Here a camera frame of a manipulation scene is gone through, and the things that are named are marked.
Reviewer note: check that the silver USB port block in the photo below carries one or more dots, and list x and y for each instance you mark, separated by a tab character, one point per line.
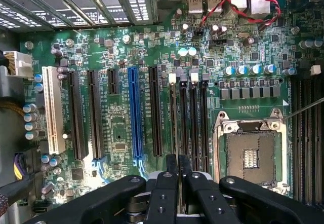
214	2
195	3

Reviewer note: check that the blue expansion slot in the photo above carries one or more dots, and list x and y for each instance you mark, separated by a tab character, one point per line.
135	112

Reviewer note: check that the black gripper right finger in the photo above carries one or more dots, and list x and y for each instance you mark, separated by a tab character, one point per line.
202	198

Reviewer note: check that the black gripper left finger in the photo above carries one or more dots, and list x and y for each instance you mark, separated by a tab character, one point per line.
162	196

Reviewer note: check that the short black expansion slot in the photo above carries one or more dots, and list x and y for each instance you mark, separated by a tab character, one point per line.
113	82

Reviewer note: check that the white power connector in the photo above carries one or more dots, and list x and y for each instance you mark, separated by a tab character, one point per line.
21	63

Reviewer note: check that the grey metal PC case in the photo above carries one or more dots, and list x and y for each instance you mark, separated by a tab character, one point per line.
76	3

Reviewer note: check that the white PCI expansion slot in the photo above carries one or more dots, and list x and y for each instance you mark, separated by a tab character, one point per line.
53	107

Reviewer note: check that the thin metal locking lever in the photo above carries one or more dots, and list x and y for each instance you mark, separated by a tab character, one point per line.
303	109

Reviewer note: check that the long black expansion slot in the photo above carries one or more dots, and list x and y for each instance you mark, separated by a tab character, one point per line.
95	115
155	112
76	115

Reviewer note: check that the RAM slot with white latch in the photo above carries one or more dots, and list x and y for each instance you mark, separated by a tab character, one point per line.
173	112
194	122
318	137

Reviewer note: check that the green PC motherboard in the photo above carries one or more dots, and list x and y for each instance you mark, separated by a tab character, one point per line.
121	56

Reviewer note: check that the silver CPU socket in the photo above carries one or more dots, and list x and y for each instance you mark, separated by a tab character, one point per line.
250	153

